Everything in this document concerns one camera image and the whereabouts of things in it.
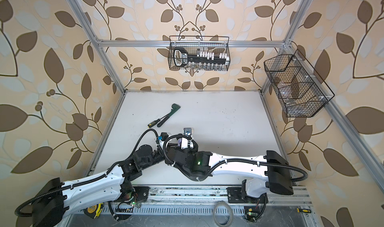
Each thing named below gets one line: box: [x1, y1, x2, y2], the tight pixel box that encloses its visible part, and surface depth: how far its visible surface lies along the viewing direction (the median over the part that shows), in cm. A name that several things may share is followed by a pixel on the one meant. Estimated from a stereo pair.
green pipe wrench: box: [157, 103, 181, 128], surface depth 110 cm
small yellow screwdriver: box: [297, 208, 312, 214], surface depth 71 cm
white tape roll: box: [213, 200, 234, 227], surface depth 71 cm
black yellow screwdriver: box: [147, 118, 161, 128], surface depth 101 cm
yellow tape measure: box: [84, 203, 104, 219], surface depth 69 cm
